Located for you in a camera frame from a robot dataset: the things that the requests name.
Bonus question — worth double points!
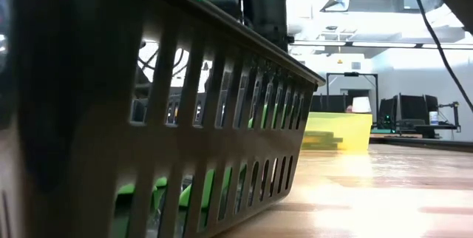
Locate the yellow translucent plastic bin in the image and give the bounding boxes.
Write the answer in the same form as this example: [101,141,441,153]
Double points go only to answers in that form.
[300,111,374,152]

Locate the ceiling strip light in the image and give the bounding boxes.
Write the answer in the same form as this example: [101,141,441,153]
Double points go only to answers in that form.
[289,39,473,51]

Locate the white lampshade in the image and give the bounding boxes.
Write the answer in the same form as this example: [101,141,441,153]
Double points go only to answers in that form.
[350,96,373,115]

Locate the black background panels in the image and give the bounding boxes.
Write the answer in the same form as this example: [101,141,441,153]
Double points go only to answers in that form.
[378,93,440,129]

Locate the black background table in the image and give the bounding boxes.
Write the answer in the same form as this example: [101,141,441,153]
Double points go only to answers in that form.
[371,122,461,140]

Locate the black slotted plastic basket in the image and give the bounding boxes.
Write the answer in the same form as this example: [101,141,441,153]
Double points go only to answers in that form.
[0,0,327,238]

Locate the black background rig frame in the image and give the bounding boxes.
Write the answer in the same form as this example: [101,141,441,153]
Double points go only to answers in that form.
[326,71,379,103]

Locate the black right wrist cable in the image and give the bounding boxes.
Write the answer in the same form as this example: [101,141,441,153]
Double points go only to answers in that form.
[407,0,473,114]

